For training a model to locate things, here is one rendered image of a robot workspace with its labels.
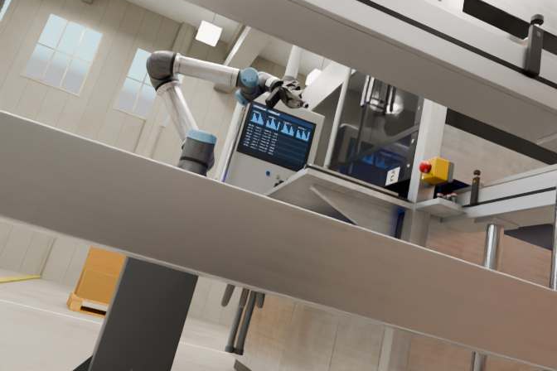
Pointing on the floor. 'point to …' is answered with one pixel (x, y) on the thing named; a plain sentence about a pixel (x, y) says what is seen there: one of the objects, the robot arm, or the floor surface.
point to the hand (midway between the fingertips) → (298, 103)
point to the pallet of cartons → (96, 281)
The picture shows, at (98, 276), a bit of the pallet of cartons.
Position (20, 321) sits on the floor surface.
